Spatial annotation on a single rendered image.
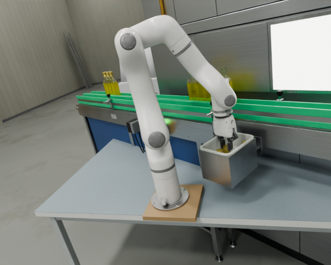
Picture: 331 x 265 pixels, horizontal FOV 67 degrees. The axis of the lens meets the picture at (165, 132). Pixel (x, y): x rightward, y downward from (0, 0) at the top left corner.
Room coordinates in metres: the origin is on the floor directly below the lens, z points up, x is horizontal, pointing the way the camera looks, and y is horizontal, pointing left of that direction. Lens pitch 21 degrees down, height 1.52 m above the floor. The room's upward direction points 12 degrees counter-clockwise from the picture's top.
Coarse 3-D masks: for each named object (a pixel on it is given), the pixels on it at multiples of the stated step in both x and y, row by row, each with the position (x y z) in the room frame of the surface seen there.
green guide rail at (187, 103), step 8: (88, 96) 2.57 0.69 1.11; (96, 96) 2.42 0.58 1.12; (104, 96) 2.30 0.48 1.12; (112, 96) 2.18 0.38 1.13; (120, 96) 2.07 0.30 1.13; (176, 104) 1.55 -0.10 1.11; (184, 104) 1.49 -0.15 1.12; (192, 104) 1.44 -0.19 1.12; (200, 104) 1.39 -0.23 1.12; (208, 104) 1.35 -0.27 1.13
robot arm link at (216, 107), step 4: (228, 80) 1.05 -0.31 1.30; (212, 96) 1.06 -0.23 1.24; (212, 100) 1.07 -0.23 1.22; (212, 104) 1.07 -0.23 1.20; (216, 104) 1.04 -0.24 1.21; (212, 108) 1.08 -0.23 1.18; (216, 108) 1.05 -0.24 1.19; (220, 108) 1.04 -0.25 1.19; (224, 108) 1.04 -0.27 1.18; (228, 108) 1.04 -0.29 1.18
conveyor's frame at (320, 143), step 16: (80, 112) 2.59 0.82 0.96; (96, 112) 2.29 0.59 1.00; (112, 112) 2.04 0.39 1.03; (128, 112) 1.85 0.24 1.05; (176, 128) 1.45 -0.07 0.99; (192, 128) 1.34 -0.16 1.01; (208, 128) 1.25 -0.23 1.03; (240, 128) 1.20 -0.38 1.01; (256, 128) 1.13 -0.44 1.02; (272, 128) 1.06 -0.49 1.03; (288, 128) 1.01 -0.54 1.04; (304, 128) 0.96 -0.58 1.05; (272, 144) 1.07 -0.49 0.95; (288, 144) 1.01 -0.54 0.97; (304, 144) 0.95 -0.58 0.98; (320, 144) 0.90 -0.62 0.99
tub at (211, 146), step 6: (216, 138) 1.14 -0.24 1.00; (240, 138) 1.13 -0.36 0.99; (246, 138) 1.10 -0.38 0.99; (252, 138) 1.05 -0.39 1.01; (204, 144) 1.09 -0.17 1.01; (210, 144) 1.11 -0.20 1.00; (216, 144) 1.14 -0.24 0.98; (234, 144) 1.15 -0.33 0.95; (240, 144) 1.13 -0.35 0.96; (204, 150) 1.04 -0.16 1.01; (210, 150) 1.01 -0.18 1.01; (234, 150) 0.97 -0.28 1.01; (228, 156) 0.96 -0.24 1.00
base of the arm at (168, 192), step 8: (152, 176) 1.04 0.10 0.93; (160, 176) 1.00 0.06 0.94; (168, 176) 1.00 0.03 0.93; (176, 176) 1.03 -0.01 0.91; (160, 184) 1.01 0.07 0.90; (168, 184) 1.00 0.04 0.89; (176, 184) 1.02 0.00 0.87; (160, 192) 1.01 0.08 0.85; (168, 192) 1.00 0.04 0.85; (176, 192) 1.01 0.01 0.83; (184, 192) 1.07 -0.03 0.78; (152, 200) 1.06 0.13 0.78; (160, 200) 1.02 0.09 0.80; (168, 200) 1.00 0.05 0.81; (176, 200) 1.01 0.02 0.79; (184, 200) 1.00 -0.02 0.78; (160, 208) 0.98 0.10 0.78; (168, 208) 0.97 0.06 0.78; (176, 208) 0.97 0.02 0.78
